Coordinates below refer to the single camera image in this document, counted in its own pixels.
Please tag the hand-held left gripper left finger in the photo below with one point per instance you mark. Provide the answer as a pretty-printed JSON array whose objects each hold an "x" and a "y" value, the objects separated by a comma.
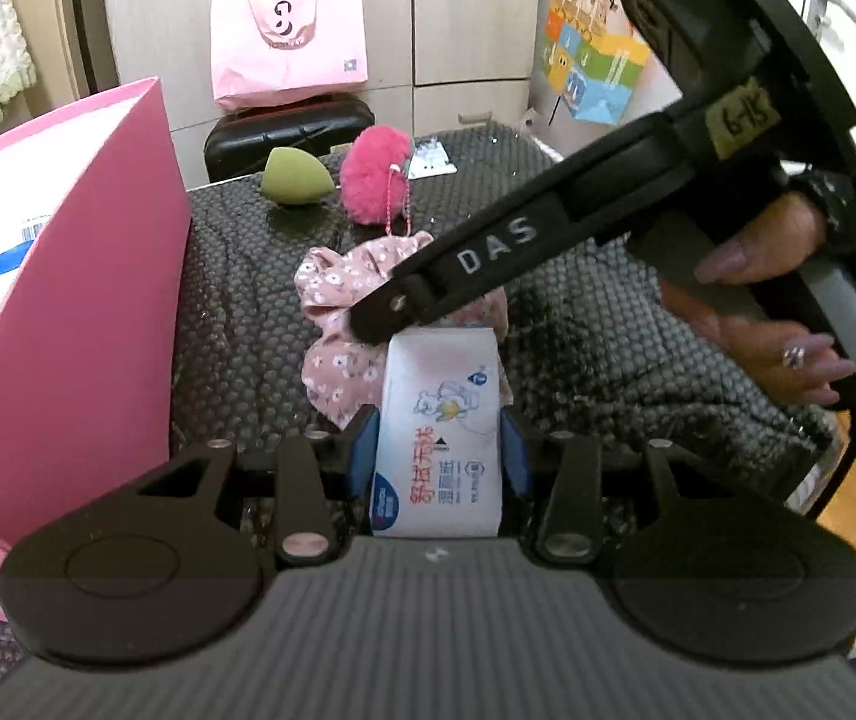
[{"x": 360, "y": 461}]

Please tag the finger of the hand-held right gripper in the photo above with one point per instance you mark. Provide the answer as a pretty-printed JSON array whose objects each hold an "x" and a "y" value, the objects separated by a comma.
[{"x": 488, "y": 247}]

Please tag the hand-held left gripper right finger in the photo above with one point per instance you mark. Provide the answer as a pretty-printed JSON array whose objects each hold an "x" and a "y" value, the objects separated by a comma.
[{"x": 516, "y": 461}]

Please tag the white wet wipes packet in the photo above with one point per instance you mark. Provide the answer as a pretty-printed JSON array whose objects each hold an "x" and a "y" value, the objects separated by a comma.
[{"x": 435, "y": 427}]

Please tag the pink floral scrunchie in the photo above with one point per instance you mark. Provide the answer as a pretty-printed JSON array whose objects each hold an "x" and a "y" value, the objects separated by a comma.
[{"x": 338, "y": 375}]

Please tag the pink cardboard box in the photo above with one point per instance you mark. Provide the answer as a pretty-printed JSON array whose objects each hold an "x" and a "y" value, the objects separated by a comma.
[{"x": 98, "y": 277}]

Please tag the person's right hand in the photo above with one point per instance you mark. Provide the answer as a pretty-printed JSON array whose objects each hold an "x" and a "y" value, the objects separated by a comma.
[{"x": 766, "y": 240}]

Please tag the small white sachet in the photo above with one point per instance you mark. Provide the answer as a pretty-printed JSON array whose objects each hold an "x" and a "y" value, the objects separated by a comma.
[{"x": 428, "y": 161}]

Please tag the pink fluffy pompom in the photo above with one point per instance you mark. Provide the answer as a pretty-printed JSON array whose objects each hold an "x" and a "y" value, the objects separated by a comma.
[{"x": 375, "y": 165}]

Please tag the black dotted mat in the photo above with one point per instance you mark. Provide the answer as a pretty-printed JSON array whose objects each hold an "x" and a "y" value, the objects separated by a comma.
[{"x": 608, "y": 330}]

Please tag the colourful paper gift bag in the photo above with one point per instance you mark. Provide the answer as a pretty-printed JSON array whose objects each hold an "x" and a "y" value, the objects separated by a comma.
[{"x": 593, "y": 67}]

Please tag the green makeup sponge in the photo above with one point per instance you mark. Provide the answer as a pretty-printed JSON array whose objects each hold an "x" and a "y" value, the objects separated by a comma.
[{"x": 293, "y": 176}]

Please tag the black suitcase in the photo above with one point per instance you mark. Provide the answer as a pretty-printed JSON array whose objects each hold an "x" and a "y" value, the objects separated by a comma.
[{"x": 285, "y": 131}]

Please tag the beige wardrobe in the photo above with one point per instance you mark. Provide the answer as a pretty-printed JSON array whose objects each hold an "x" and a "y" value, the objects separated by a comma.
[{"x": 458, "y": 15}]

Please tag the pink tote bag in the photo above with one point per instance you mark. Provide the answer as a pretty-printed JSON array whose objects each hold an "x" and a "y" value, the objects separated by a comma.
[{"x": 285, "y": 52}]

